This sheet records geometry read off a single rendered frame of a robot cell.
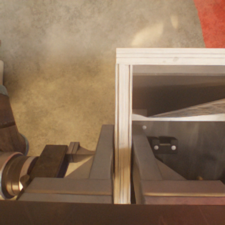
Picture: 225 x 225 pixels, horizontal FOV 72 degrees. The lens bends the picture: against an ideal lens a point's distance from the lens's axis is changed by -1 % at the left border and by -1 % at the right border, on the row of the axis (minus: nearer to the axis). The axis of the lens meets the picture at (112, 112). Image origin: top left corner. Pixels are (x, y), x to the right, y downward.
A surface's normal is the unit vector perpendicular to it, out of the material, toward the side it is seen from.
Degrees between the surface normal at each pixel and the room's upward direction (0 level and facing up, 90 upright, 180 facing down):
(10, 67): 0
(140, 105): 0
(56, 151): 65
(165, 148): 0
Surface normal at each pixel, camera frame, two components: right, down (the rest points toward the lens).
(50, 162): -0.01, -0.85
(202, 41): -0.03, 0.11
